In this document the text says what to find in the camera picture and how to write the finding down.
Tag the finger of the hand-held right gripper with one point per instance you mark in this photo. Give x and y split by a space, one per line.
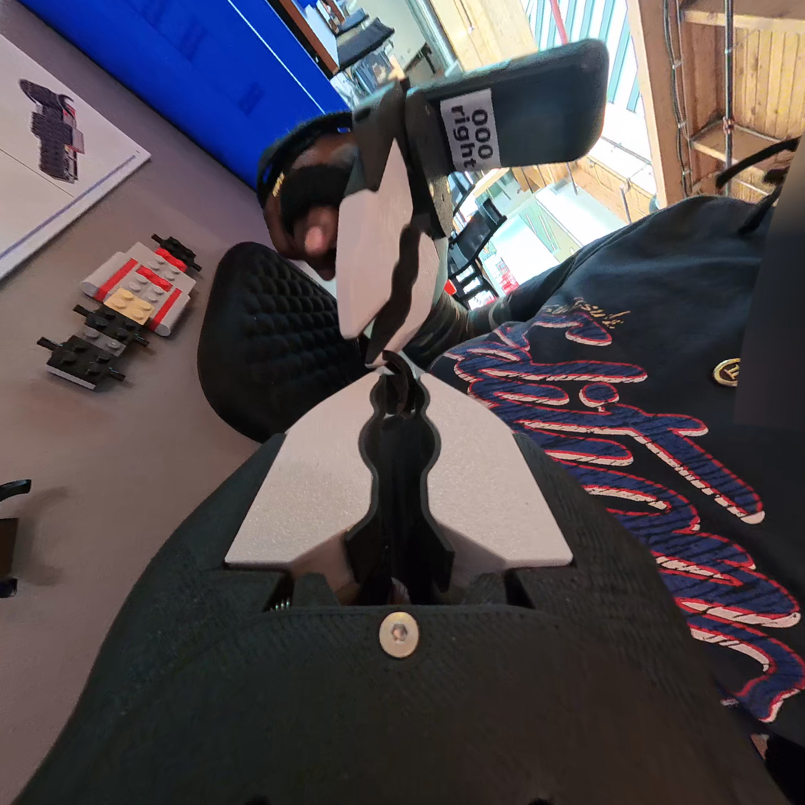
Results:
368 251
418 295

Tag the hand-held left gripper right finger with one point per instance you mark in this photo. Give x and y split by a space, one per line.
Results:
497 497

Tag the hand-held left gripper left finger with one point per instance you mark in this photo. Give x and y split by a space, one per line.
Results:
302 497

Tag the black curved lego piece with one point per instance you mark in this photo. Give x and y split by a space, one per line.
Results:
16 487
402 393

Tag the lego car build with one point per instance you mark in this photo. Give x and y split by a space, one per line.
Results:
135 295

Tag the blue plastic bin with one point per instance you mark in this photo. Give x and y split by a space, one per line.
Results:
188 63

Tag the lego instruction booklet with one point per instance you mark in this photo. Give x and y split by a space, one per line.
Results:
38 188

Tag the person's right hand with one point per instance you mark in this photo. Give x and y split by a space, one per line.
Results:
314 236

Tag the black office chair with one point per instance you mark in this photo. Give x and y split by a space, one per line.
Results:
478 232

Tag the black chair armrest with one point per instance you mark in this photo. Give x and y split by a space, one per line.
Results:
270 339

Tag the gold round pin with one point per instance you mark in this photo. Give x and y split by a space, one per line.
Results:
726 372

